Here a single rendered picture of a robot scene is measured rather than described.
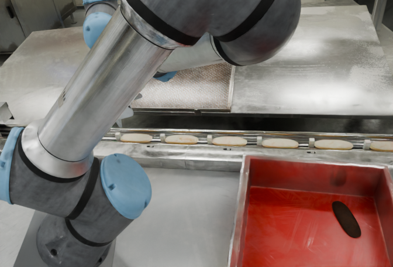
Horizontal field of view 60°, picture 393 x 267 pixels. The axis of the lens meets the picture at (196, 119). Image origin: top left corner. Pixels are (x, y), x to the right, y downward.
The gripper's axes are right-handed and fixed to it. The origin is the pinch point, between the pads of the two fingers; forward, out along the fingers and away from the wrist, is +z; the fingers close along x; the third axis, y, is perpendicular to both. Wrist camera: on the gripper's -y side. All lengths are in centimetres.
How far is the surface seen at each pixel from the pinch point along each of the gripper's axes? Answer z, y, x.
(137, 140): 8.1, 3.1, -1.3
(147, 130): 7.8, 5.1, 3.0
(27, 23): 50, -180, 208
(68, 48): 12, -56, 70
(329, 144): 8, 57, -1
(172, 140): 8.0, 13.7, -1.0
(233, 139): 7.8, 31.3, 0.0
